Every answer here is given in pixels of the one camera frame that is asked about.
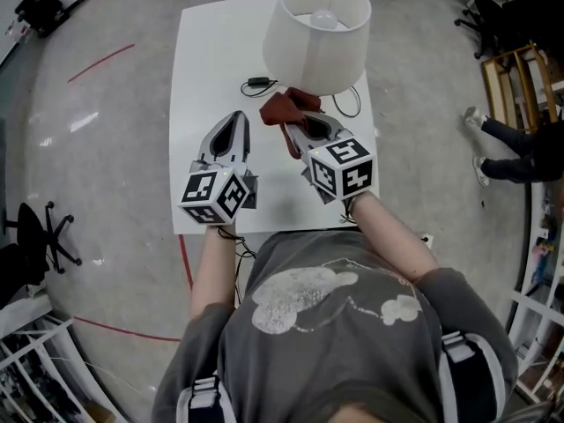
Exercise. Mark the person's right forearm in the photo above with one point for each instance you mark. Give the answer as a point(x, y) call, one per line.
point(388, 232)

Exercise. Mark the person's grey printed shirt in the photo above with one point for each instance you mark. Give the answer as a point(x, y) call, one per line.
point(317, 359)

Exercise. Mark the yellow wooden shelf frame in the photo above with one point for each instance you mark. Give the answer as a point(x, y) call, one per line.
point(506, 91)

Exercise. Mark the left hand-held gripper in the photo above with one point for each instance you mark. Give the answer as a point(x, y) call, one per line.
point(202, 192)

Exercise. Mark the white shelf rack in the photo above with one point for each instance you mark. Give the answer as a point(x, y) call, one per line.
point(535, 306)
point(72, 355)

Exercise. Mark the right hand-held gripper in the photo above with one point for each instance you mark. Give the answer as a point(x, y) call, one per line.
point(343, 170)

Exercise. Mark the dark red cloth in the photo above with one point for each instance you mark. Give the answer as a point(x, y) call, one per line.
point(282, 108)

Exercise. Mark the white table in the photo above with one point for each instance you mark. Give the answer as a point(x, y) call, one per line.
point(207, 60)

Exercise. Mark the black office chair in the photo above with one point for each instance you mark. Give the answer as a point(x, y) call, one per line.
point(31, 232)
point(484, 11)

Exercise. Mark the white table lamp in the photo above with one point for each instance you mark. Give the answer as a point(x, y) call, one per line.
point(317, 60)

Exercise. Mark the person's left forearm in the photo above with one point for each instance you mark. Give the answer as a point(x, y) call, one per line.
point(213, 271)

